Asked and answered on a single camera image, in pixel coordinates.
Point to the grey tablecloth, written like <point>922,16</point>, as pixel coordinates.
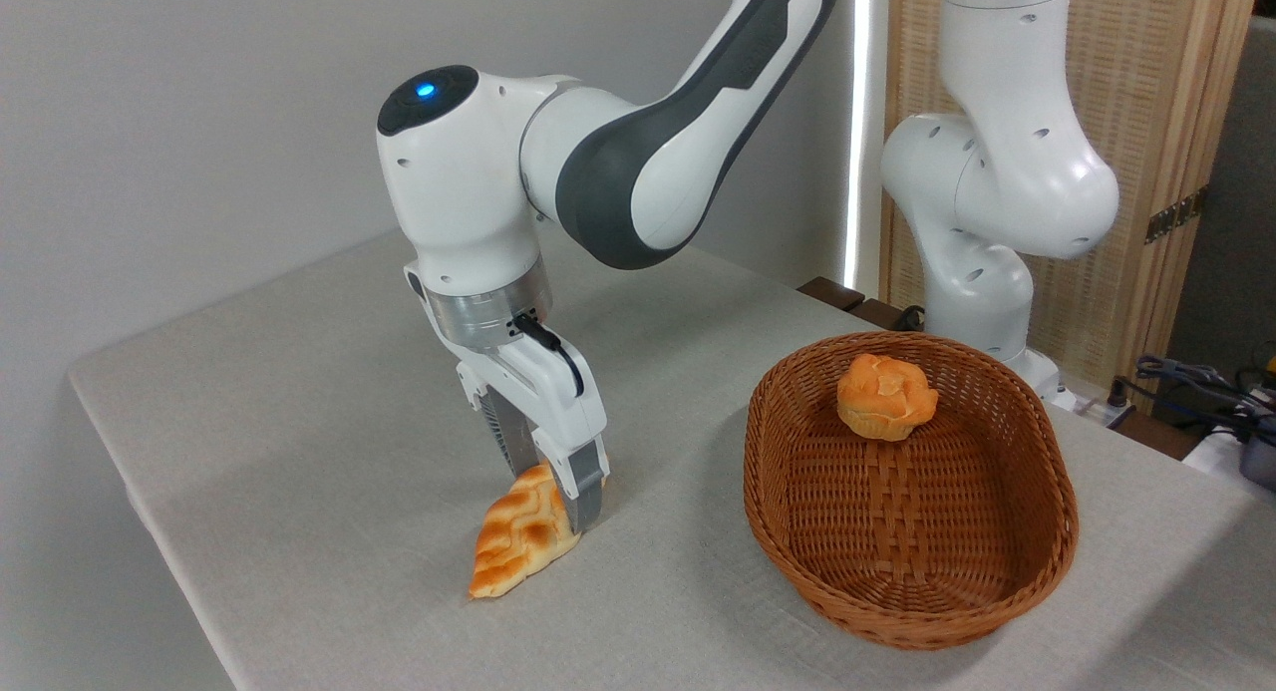
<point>299,422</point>

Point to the metal screen hinge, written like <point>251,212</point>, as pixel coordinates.
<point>1176,215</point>

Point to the round orange bread bun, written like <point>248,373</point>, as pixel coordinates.
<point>885,397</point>

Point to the long braided bread loaf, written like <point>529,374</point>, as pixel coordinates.
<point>513,541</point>

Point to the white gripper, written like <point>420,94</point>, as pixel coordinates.
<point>553,397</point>

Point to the dark brown wooden ledge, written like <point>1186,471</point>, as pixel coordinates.
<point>832,294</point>

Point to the brown wicker oval basket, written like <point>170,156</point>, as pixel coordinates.
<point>778,452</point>

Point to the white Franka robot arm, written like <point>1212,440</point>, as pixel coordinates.
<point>469,192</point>

